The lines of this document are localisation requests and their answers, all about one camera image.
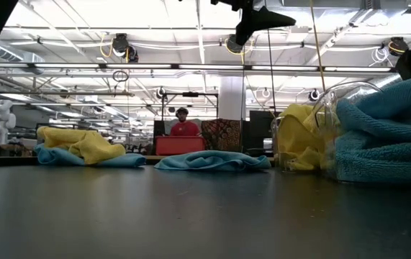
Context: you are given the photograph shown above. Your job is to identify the long light bar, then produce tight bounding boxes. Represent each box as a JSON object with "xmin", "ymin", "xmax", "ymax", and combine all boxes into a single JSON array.
[{"xmin": 0, "ymin": 61, "xmax": 395, "ymax": 73}]

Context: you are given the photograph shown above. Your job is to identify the white robot figure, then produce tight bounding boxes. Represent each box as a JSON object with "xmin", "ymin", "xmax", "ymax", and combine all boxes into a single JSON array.
[{"xmin": 0, "ymin": 99, "xmax": 17, "ymax": 145}]

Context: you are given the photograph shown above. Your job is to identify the patterned cloth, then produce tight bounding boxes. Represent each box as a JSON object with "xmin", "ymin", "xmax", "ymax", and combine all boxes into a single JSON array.
[{"xmin": 200, "ymin": 118, "xmax": 243, "ymax": 153}]

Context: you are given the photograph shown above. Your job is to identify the red plastic bin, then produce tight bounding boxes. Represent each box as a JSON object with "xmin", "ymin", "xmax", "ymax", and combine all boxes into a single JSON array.
[{"xmin": 154, "ymin": 135, "xmax": 207, "ymax": 157}]

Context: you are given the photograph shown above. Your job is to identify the orange cable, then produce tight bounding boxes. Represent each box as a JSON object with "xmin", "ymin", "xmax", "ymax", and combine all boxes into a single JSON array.
[{"xmin": 308, "ymin": 0, "xmax": 328, "ymax": 94}]

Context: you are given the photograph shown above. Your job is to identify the yellow cloths in bin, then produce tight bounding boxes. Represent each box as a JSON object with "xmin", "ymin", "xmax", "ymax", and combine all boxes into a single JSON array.
[{"xmin": 270, "ymin": 104, "xmax": 330, "ymax": 173}]

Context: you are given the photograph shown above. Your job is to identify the person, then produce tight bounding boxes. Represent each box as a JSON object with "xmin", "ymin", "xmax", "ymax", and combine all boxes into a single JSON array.
[{"xmin": 168, "ymin": 106, "xmax": 203, "ymax": 137}]

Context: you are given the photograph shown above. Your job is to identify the black gantry frame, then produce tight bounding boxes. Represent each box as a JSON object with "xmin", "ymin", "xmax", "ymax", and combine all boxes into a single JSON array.
[{"xmin": 160, "ymin": 91, "xmax": 220, "ymax": 122}]

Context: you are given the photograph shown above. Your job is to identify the black cable reel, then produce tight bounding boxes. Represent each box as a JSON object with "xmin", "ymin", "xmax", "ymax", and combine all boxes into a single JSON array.
[
  {"xmin": 225, "ymin": 34, "xmax": 245, "ymax": 56},
  {"xmin": 387, "ymin": 37, "xmax": 410, "ymax": 58},
  {"xmin": 111, "ymin": 32, "xmax": 140, "ymax": 64}
]

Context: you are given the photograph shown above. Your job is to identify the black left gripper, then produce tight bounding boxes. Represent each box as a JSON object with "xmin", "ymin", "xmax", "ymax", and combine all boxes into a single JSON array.
[{"xmin": 210, "ymin": 0, "xmax": 297, "ymax": 47}]

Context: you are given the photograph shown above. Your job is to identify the blue cloth in bin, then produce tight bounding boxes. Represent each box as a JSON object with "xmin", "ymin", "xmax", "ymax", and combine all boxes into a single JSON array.
[{"xmin": 311, "ymin": 81, "xmax": 411, "ymax": 184}]

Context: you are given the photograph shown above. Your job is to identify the black monitor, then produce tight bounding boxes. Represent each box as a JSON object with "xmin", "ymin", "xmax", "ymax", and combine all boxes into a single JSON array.
[{"xmin": 248, "ymin": 110, "xmax": 282, "ymax": 149}]

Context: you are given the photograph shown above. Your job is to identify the yellow microfiber towel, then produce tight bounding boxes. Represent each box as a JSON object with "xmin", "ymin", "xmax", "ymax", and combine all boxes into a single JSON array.
[
  {"xmin": 276, "ymin": 107, "xmax": 330, "ymax": 172},
  {"xmin": 287, "ymin": 103, "xmax": 321, "ymax": 119},
  {"xmin": 36, "ymin": 125, "xmax": 127, "ymax": 165}
]

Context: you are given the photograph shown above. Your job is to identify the blue microfiber towel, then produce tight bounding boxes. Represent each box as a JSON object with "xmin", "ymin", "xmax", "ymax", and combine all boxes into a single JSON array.
[
  {"xmin": 336, "ymin": 73, "xmax": 411, "ymax": 140},
  {"xmin": 34, "ymin": 142, "xmax": 147, "ymax": 168},
  {"xmin": 153, "ymin": 150, "xmax": 272, "ymax": 172},
  {"xmin": 334, "ymin": 129, "xmax": 411, "ymax": 183}
]

